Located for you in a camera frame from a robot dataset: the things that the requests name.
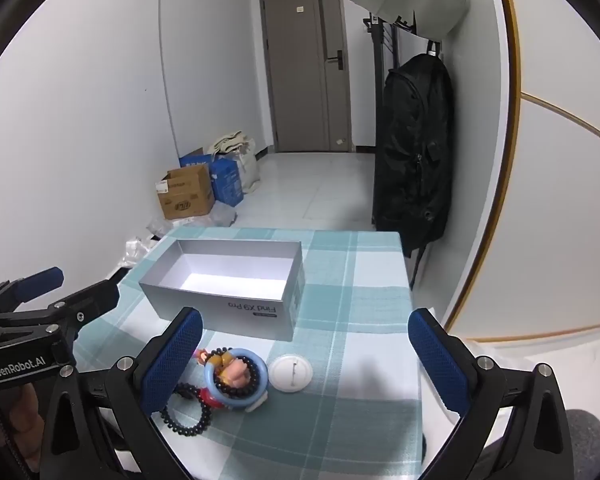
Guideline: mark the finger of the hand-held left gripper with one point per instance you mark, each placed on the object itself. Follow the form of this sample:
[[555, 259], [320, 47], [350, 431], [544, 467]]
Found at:
[[42, 280], [92, 300]]

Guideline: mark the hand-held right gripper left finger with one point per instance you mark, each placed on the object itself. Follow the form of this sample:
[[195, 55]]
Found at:
[[172, 360]]

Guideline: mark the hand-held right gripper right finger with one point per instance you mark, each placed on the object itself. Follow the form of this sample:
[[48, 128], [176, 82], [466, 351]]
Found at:
[[437, 360]]

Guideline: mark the white round toy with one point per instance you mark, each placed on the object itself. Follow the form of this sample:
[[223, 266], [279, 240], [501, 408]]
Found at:
[[235, 372]]

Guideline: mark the silver cardboard box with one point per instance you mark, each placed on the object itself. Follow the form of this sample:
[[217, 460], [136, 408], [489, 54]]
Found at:
[[260, 315]]

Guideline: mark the person's left hand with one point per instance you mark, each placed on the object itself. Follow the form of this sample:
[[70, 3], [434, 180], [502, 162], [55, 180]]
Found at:
[[27, 410]]

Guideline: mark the clear plastic bag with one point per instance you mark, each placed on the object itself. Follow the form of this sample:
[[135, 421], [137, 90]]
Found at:
[[135, 250]]

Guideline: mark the teal checked tablecloth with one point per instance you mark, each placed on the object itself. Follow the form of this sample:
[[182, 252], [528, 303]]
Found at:
[[360, 280]]

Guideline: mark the white round disc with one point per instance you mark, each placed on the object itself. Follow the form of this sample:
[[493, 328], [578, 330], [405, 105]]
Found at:
[[300, 377]]

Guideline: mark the brown cardboard box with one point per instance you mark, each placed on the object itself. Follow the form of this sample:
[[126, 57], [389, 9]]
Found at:
[[190, 195]]

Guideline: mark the white plastic bags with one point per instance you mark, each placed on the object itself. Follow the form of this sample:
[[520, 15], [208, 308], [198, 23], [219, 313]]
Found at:
[[220, 219]]

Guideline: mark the blue carton box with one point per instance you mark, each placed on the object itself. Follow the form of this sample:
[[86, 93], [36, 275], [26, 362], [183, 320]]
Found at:
[[192, 160], [227, 180]]

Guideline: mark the white cabinet with gold trim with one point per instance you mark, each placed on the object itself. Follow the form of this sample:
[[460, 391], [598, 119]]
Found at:
[[555, 210]]

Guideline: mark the black backpack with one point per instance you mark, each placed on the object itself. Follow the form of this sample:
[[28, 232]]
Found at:
[[410, 160]]

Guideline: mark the beige canvas bag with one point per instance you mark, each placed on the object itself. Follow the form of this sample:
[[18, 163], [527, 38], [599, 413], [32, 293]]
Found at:
[[245, 160]]

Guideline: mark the grey door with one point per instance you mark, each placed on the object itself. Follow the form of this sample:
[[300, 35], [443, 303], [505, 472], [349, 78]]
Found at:
[[295, 85]]

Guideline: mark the black coat rack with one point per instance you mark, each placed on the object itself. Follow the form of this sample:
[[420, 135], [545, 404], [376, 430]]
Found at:
[[378, 60]]

